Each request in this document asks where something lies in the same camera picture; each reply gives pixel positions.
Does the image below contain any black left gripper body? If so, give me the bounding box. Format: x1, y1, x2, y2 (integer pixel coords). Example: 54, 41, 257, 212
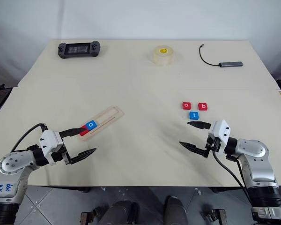
50, 137, 73, 166

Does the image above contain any wooden tray with letter tiles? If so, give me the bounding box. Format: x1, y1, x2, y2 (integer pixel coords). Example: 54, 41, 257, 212
79, 105, 125, 143

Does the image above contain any dark rounded shape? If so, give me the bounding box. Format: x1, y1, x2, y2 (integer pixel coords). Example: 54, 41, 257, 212
99, 199, 140, 225
163, 195, 188, 225

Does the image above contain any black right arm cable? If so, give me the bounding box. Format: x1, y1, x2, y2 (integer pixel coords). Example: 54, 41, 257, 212
212, 150, 257, 209

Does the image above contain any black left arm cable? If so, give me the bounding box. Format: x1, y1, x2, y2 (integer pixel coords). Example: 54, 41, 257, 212
10, 123, 49, 153

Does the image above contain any rusty metal bracket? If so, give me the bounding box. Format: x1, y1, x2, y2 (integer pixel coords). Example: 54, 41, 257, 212
81, 206, 102, 225
201, 207, 227, 225

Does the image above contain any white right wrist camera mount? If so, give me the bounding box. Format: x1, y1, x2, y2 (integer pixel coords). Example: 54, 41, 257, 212
208, 120, 231, 156

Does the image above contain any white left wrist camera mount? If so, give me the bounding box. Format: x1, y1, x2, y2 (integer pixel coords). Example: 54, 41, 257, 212
39, 130, 67, 162

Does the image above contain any black table frame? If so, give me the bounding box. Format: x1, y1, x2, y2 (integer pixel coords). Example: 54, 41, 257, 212
30, 186, 248, 194

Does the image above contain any clear packing tape roll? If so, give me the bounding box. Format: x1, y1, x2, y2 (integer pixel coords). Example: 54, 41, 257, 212
152, 44, 174, 67

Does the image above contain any blue letter tile o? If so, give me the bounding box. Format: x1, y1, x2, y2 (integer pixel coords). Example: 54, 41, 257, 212
85, 120, 98, 131

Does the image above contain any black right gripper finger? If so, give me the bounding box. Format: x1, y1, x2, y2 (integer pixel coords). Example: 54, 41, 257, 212
187, 121, 212, 130
179, 141, 209, 159

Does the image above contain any grey usb hub with cable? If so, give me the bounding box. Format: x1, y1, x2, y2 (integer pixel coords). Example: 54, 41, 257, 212
199, 43, 244, 69

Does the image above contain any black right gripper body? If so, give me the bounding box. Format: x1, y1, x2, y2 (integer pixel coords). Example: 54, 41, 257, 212
205, 135, 222, 158

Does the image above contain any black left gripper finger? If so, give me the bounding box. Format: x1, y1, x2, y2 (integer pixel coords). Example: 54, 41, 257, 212
68, 147, 97, 165
59, 127, 89, 139

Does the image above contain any black handheld game console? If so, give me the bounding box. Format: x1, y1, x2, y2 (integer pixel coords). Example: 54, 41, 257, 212
58, 41, 101, 59

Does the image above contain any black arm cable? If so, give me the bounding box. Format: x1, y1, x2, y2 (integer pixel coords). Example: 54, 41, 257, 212
212, 150, 257, 209
10, 123, 49, 153

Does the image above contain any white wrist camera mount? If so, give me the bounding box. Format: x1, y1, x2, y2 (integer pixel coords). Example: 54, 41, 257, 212
208, 120, 231, 156
39, 130, 67, 162

